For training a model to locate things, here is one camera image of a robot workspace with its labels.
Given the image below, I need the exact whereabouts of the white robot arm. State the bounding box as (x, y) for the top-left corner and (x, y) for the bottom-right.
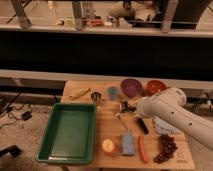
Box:
(137, 87), (213, 150)

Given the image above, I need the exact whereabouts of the blue plastic cup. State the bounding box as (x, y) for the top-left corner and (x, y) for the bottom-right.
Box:
(107, 86), (118, 100)

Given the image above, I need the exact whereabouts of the small metal cup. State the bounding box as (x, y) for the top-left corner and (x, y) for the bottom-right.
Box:
(91, 92), (101, 103)

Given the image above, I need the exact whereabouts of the purple bowl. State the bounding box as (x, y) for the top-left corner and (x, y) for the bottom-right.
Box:
(120, 78), (143, 97)

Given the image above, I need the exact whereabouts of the banana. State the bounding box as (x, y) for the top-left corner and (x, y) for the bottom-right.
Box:
(69, 88), (90, 100)

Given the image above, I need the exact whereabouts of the metal spoon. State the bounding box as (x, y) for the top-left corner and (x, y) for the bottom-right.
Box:
(115, 113), (132, 134)

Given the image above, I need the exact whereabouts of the red bowl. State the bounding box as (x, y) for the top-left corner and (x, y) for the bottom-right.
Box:
(146, 80), (167, 96)

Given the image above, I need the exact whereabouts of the blue sponge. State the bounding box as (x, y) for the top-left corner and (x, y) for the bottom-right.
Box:
(121, 133), (135, 156)

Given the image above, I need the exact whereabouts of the peach fruit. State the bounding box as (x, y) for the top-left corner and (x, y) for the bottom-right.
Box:
(102, 139), (115, 154)

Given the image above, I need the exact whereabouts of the green plastic tray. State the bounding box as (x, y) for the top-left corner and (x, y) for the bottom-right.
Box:
(36, 103), (96, 165)

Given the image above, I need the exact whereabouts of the blue patterned cloth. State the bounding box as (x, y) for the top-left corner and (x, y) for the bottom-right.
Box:
(153, 117), (180, 134)

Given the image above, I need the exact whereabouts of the orange carrot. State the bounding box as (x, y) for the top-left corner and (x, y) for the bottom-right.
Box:
(138, 135), (149, 163)

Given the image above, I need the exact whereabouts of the person in beige clothes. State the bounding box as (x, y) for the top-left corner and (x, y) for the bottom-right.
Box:
(108, 0), (158, 21)

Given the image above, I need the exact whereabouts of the bunch of dark grapes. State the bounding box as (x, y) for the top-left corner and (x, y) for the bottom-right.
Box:
(154, 134), (178, 164)

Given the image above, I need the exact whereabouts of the black power adapter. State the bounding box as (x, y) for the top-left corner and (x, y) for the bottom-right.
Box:
(21, 111), (32, 121)

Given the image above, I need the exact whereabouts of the black handled peeler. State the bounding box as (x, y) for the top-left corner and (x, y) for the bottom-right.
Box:
(120, 101), (149, 134)

